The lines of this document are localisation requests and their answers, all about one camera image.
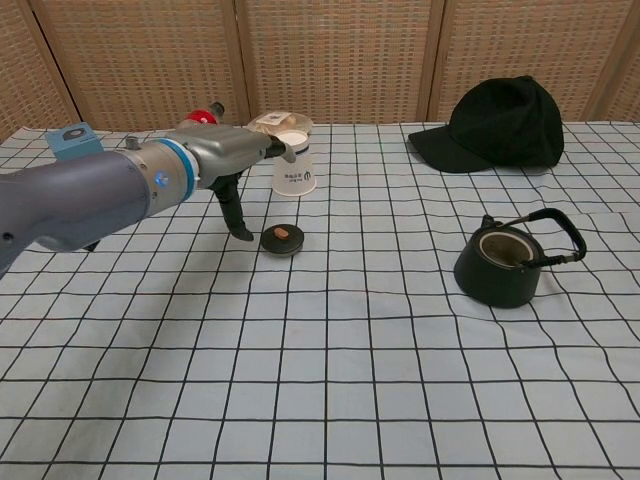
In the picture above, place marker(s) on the black teapot lid brown knob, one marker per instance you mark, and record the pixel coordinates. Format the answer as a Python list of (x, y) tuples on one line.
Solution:
[(283, 241)]

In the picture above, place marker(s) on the black cast iron teapot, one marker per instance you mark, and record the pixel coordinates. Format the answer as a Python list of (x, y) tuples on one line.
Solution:
[(495, 275)]

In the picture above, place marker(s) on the light blue checkered tablecloth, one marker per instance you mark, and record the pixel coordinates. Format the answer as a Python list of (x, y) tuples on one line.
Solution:
[(350, 375)]

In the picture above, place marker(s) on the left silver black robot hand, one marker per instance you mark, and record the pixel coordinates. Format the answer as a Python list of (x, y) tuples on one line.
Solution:
[(230, 150)]

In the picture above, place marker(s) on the white paper cup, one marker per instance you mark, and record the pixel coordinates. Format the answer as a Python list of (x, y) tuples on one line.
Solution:
[(296, 172)]

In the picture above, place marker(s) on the clear bag of snacks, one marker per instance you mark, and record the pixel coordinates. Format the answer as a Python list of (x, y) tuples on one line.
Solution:
[(280, 120)]

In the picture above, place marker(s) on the small blue cardboard box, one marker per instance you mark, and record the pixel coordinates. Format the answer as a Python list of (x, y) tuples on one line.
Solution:
[(75, 142)]

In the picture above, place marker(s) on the black baseball cap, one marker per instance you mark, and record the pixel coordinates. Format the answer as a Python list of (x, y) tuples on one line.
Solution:
[(500, 130)]

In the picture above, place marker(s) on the clear plastic bottle red label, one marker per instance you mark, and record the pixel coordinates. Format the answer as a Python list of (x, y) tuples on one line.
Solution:
[(199, 117)]

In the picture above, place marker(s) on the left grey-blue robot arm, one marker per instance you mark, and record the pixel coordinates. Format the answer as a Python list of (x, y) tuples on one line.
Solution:
[(80, 200)]

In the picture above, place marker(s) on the woven wooden folding screen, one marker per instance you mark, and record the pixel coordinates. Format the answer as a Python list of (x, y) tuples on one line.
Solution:
[(340, 55)]

